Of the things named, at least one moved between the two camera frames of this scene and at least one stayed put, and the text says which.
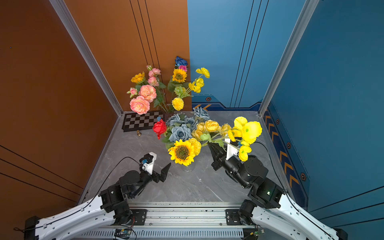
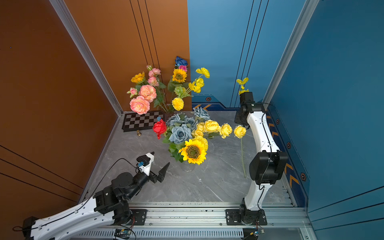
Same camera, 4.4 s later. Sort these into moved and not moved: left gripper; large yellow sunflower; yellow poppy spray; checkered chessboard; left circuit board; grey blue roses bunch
Moved: large yellow sunflower; yellow poppy spray
Not moved: grey blue roses bunch; left circuit board; checkered chessboard; left gripper
